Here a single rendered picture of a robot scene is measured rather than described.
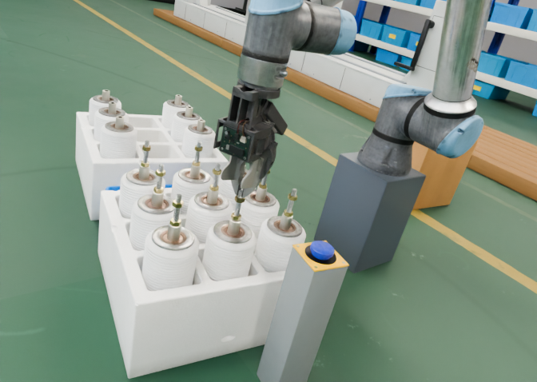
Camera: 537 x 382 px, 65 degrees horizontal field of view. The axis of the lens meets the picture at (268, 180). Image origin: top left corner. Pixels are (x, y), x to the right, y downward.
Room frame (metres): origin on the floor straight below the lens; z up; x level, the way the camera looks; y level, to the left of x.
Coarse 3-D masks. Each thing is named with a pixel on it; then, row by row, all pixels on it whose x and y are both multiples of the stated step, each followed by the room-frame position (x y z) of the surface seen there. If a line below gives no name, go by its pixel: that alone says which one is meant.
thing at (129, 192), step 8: (128, 184) 0.79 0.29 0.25; (120, 192) 0.81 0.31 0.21; (128, 192) 0.79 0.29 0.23; (136, 192) 0.79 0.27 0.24; (144, 192) 0.79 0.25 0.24; (152, 192) 0.80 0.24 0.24; (120, 200) 0.81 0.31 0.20; (128, 200) 0.79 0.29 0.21; (120, 208) 0.80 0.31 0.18; (128, 208) 0.79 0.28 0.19; (128, 216) 0.79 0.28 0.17
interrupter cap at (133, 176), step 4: (128, 172) 0.83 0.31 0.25; (132, 172) 0.84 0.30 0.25; (136, 172) 0.85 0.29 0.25; (152, 172) 0.86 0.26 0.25; (128, 176) 0.82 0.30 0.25; (132, 176) 0.82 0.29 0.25; (136, 176) 0.83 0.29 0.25; (152, 176) 0.85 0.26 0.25; (156, 176) 0.85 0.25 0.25; (128, 180) 0.80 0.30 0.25; (132, 180) 0.81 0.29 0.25; (136, 180) 0.81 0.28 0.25; (140, 180) 0.82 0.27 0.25; (144, 180) 0.82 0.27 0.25; (148, 180) 0.83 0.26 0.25; (152, 180) 0.83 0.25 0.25; (156, 180) 0.83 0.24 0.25; (136, 184) 0.80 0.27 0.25; (140, 184) 0.80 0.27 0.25; (144, 184) 0.80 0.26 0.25; (148, 184) 0.80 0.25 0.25; (152, 184) 0.81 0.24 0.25
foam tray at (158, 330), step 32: (128, 224) 0.75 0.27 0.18; (128, 256) 0.65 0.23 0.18; (128, 288) 0.58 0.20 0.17; (192, 288) 0.60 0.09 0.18; (224, 288) 0.62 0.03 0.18; (256, 288) 0.65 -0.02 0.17; (128, 320) 0.56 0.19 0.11; (160, 320) 0.55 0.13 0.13; (192, 320) 0.59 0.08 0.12; (224, 320) 0.62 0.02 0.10; (256, 320) 0.66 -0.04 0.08; (128, 352) 0.54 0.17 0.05; (160, 352) 0.56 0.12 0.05; (192, 352) 0.59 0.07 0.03; (224, 352) 0.63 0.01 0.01
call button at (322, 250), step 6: (312, 246) 0.59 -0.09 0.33; (318, 246) 0.59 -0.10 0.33; (324, 246) 0.60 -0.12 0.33; (330, 246) 0.60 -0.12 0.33; (312, 252) 0.58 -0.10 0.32; (318, 252) 0.58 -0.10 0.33; (324, 252) 0.58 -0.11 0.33; (330, 252) 0.59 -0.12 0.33; (318, 258) 0.58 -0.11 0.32; (324, 258) 0.58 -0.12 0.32
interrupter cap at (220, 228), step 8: (216, 224) 0.71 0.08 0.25; (224, 224) 0.72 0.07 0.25; (216, 232) 0.68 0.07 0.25; (224, 232) 0.69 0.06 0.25; (240, 232) 0.71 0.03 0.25; (248, 232) 0.71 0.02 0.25; (224, 240) 0.66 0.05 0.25; (232, 240) 0.67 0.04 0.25; (240, 240) 0.68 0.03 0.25; (248, 240) 0.68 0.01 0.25
